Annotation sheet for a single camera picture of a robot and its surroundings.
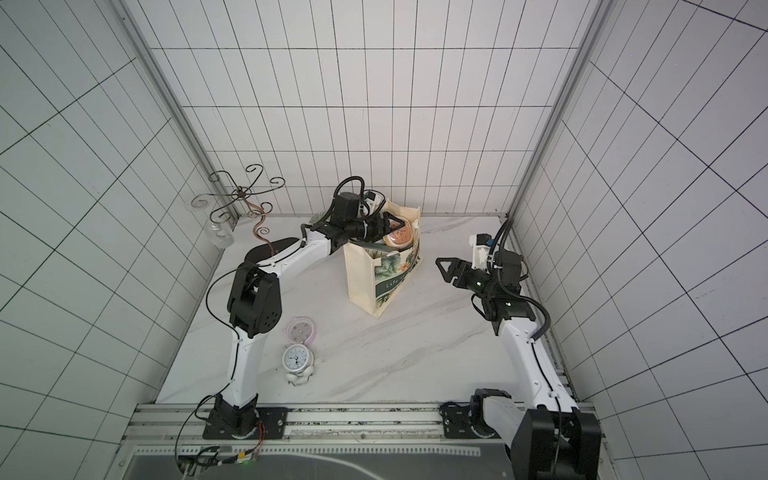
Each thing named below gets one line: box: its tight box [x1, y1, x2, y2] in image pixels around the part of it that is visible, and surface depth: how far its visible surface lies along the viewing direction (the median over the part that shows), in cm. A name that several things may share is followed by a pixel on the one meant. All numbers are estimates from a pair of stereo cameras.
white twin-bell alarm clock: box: [282, 343, 314, 386], surface depth 81 cm
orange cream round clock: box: [382, 218, 414, 249], surface depth 91 cm
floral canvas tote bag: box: [343, 200, 421, 318], surface depth 85 cm
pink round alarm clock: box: [283, 316, 316, 345], surface depth 87 cm
